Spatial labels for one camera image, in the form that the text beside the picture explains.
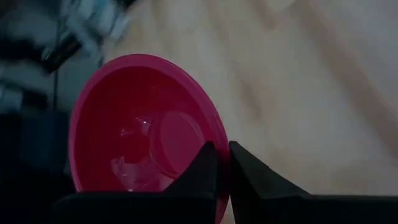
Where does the small pink plastic bowl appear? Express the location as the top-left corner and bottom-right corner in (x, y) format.
(68, 54), (231, 224)

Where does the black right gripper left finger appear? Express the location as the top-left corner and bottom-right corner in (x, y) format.
(51, 141), (219, 224)

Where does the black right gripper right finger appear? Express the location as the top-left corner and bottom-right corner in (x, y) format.
(228, 140), (398, 224)

